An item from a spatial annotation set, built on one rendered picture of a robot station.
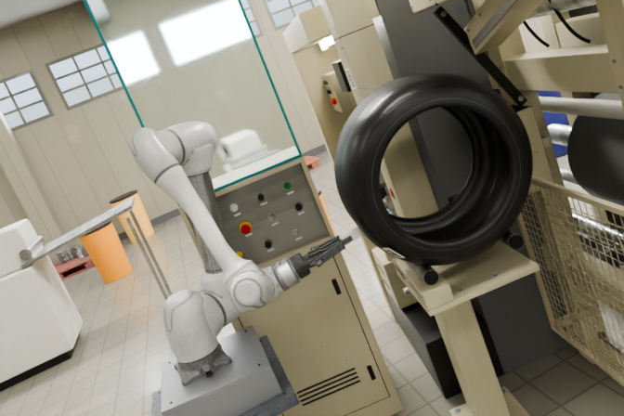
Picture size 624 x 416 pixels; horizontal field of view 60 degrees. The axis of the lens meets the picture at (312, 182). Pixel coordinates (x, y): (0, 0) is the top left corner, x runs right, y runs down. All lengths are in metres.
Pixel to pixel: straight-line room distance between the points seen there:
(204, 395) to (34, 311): 3.44
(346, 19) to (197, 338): 1.19
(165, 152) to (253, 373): 0.77
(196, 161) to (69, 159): 7.49
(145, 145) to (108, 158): 7.46
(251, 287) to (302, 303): 0.92
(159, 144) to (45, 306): 3.51
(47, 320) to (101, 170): 4.45
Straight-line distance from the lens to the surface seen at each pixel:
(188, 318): 1.93
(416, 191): 1.99
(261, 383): 1.91
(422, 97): 1.55
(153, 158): 1.77
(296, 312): 2.39
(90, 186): 9.32
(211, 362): 1.99
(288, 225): 2.31
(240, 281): 1.48
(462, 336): 2.24
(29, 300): 5.17
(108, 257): 7.01
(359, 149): 1.54
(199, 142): 1.88
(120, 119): 9.20
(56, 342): 5.26
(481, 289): 1.75
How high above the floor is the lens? 1.64
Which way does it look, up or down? 12 degrees down
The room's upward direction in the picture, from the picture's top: 22 degrees counter-clockwise
